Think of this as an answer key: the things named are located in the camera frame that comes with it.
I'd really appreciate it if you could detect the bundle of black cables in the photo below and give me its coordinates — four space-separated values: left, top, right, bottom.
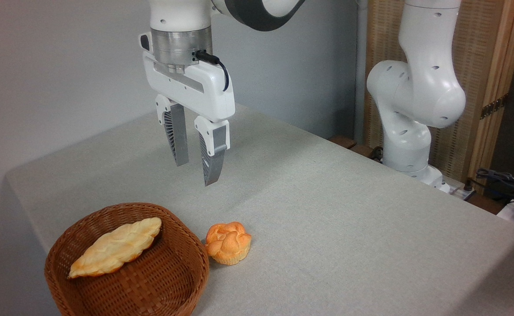
476 168 514 207

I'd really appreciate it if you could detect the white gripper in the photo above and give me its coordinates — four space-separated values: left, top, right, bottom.
139 32 236 187

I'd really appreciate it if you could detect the long golden bread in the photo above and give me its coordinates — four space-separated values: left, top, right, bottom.
67 217 163 280

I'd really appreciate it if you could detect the brown wooden block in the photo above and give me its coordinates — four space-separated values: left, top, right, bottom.
329 135 358 150
349 144 377 159

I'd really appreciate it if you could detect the grey vertical pipe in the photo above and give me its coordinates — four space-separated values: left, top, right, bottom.
354 0 369 145

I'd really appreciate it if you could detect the brown woven wicker basket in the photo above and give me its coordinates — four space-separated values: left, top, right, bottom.
44 202 210 316

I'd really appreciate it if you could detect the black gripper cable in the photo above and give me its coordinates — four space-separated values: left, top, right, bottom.
194 50 231 92

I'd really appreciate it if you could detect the round orange bread bun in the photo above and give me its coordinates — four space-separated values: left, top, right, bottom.
204 221 253 266

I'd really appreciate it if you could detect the metal screen hinge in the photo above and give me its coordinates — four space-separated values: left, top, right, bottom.
480 94 509 120

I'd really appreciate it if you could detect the wooden woven folding screen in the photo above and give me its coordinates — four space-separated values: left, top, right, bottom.
364 0 514 194

